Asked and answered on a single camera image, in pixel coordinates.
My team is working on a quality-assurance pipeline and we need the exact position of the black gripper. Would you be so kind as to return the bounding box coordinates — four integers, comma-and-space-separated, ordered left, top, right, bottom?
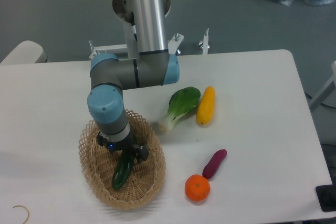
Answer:
96, 132, 149, 163

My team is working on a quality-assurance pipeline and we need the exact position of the green cucumber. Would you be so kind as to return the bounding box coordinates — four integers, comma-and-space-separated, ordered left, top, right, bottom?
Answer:
111, 151, 137, 190

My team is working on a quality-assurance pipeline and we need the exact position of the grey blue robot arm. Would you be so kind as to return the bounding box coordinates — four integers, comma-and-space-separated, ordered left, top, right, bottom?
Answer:
87, 0, 180, 161

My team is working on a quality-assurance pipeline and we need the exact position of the woven wicker basket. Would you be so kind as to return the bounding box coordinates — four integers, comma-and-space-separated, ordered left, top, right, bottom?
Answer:
79, 110, 165, 210

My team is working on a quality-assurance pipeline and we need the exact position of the green bok choy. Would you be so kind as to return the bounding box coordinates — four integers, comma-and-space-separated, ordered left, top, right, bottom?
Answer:
158, 87, 201, 133

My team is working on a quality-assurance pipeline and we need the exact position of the orange tangerine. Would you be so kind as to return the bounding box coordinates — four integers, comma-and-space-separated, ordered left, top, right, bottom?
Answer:
184, 174, 211, 202

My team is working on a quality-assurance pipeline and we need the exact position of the purple sweet potato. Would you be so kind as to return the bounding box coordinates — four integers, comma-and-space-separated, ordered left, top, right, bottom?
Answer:
202, 149, 227, 179

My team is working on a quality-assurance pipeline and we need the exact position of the yellow squash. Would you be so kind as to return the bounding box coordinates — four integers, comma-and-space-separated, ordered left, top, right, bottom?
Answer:
196, 86, 216, 125

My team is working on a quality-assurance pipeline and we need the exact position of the tan rubber band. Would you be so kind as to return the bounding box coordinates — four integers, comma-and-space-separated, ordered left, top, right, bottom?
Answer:
12, 205, 30, 224

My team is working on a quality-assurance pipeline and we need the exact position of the white chair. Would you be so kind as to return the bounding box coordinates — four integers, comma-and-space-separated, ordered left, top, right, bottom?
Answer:
1, 40, 49, 66

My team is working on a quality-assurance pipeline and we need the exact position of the black device at edge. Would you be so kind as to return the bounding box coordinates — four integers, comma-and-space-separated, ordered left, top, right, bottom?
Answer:
316, 185, 335, 212

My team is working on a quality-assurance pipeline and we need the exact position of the white table leg frame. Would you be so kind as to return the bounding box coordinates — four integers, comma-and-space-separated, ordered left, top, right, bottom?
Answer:
308, 61, 335, 112

